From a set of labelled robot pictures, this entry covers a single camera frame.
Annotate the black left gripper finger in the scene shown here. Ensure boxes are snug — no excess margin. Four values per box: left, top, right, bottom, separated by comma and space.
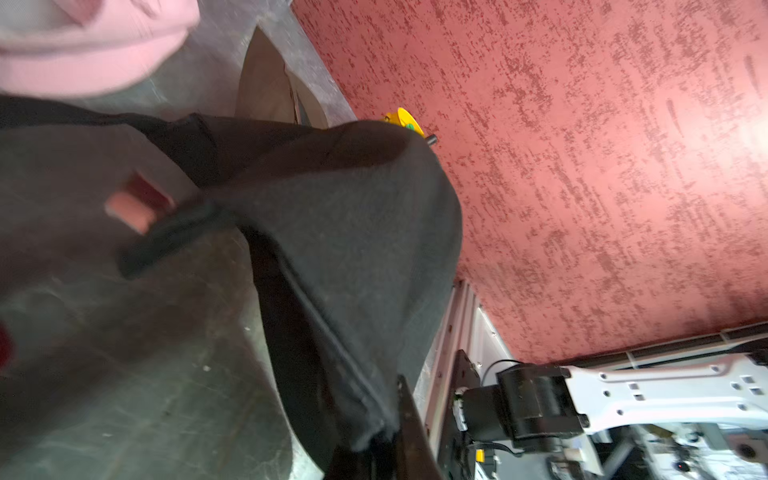
394, 375, 442, 480

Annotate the brown baseball cap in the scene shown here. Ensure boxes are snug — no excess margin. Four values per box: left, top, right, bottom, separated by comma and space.
235, 27, 329, 129

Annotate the yellow plastic cup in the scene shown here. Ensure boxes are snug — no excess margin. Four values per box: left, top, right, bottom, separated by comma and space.
383, 107, 426, 138

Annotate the dark red baseball cap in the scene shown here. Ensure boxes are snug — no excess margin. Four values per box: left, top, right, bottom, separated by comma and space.
0, 324, 15, 369

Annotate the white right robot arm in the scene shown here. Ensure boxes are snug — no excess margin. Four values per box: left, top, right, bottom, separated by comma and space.
451, 345, 767, 449

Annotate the pink baseball cap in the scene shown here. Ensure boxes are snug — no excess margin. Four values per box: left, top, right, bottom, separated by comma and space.
1, 0, 200, 99

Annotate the black baseball cap letter R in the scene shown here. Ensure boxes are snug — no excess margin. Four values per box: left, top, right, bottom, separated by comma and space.
1, 96, 462, 479

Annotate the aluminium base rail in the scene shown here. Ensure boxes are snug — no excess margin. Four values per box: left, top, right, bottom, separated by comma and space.
414, 280, 512, 451

